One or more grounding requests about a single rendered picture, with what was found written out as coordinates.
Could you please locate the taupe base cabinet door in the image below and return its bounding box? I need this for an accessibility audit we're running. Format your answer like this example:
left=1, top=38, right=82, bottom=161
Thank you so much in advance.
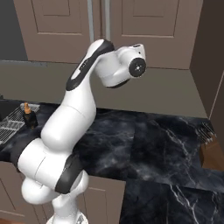
left=0, top=161, right=49, bottom=224
left=82, top=175, right=127, bottom=224

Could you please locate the brown wooden knife block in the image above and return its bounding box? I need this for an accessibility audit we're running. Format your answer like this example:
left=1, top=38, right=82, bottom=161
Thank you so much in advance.
left=195, top=122, right=224, bottom=172

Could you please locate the dark sink basin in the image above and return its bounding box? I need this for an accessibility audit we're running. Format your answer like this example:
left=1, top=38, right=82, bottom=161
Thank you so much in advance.
left=0, top=99, right=22, bottom=123

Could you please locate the grey cabinet door handle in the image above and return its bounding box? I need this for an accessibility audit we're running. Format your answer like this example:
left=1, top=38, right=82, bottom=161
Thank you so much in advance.
left=87, top=0, right=95, bottom=44
left=104, top=0, right=112, bottom=42

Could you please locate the dark bottle with orange top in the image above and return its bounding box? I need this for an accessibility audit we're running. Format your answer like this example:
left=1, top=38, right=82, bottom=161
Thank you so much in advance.
left=22, top=101, right=39, bottom=130

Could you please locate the grey wire dish rack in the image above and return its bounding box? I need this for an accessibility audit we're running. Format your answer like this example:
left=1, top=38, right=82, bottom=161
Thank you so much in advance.
left=0, top=102, right=41, bottom=146

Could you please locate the taupe wall cabinet door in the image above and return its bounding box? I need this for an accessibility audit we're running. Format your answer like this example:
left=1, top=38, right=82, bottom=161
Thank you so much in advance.
left=104, top=0, right=204, bottom=70
left=12, top=0, right=102, bottom=64

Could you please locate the tall taupe side cabinet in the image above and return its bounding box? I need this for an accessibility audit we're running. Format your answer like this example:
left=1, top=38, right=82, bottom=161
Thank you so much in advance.
left=189, top=0, right=224, bottom=138

